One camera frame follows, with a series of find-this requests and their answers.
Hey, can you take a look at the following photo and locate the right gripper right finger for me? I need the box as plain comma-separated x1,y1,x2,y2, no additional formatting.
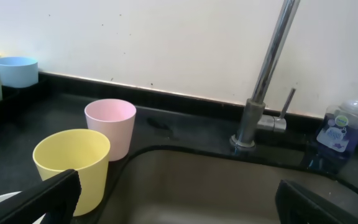
275,179,358,224

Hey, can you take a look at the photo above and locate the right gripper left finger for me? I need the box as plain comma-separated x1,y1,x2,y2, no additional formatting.
0,169,82,224

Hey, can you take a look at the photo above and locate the pink cup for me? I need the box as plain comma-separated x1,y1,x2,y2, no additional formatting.
84,98,137,162

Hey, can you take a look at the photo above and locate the blue soap bottle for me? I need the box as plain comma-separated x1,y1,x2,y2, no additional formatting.
309,99,358,163

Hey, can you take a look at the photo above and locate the steel tap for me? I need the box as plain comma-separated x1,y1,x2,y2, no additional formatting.
229,0,301,154

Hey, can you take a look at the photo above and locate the black tray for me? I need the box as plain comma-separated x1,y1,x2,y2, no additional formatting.
0,76,50,131

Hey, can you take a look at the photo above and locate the steel sink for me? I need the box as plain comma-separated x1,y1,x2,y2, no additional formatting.
96,145,358,224

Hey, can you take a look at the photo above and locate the blue cup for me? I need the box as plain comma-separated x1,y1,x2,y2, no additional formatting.
0,56,39,89

